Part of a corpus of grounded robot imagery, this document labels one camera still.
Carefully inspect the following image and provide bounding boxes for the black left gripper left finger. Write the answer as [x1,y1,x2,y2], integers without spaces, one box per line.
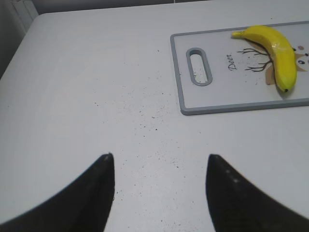
[0,153,114,232]

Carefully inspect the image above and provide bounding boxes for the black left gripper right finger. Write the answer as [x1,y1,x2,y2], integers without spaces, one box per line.
[205,154,309,232]

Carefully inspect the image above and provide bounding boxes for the yellow plastic banana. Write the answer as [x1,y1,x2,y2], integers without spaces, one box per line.
[231,25,297,92]

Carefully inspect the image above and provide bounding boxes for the grey-rimmed deer cutting board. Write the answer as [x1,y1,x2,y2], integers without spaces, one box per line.
[170,21,309,115]

